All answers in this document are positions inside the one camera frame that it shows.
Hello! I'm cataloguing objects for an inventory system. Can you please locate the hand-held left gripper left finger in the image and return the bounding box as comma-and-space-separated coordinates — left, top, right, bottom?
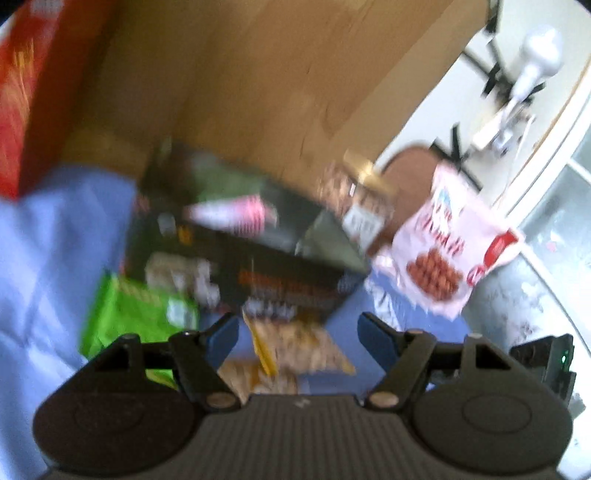
85, 312, 242, 412

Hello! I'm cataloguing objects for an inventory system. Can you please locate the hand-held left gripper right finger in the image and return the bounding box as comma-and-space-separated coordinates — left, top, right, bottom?
358, 311, 511, 411

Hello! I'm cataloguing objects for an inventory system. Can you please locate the yellow snack packet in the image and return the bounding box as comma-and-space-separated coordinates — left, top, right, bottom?
217, 311, 356, 396

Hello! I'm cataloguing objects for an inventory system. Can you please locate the black printed cardboard box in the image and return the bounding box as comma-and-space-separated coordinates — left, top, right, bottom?
124, 138, 372, 324

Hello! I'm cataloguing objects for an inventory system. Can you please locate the green snack packet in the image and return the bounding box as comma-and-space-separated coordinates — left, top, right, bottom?
81, 272, 200, 384

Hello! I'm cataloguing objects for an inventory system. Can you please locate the pink striped snack packet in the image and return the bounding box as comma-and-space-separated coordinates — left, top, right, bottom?
185, 194, 278, 239

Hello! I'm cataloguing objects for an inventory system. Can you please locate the pink snack bag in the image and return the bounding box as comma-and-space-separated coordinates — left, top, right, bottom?
372, 164, 527, 321

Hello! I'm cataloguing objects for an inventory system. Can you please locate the glass jar with gold lid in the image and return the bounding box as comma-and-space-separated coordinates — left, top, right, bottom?
318, 150, 398, 251

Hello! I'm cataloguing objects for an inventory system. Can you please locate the brown chair back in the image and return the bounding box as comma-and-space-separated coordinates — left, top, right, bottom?
369, 145, 445, 257

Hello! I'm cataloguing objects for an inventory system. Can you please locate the blue printed bedsheet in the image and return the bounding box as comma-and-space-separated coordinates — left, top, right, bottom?
0, 164, 472, 480

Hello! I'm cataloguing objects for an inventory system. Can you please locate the large cardboard box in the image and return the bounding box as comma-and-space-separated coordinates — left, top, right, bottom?
62, 0, 490, 217

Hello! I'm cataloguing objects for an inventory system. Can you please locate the black metal stand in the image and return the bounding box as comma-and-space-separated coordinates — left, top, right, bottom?
431, 0, 546, 190

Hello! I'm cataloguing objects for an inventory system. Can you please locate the white device on stand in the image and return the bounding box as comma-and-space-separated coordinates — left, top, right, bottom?
471, 27, 567, 158

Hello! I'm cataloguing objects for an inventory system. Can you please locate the red gift box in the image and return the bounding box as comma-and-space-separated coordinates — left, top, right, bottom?
0, 0, 114, 200

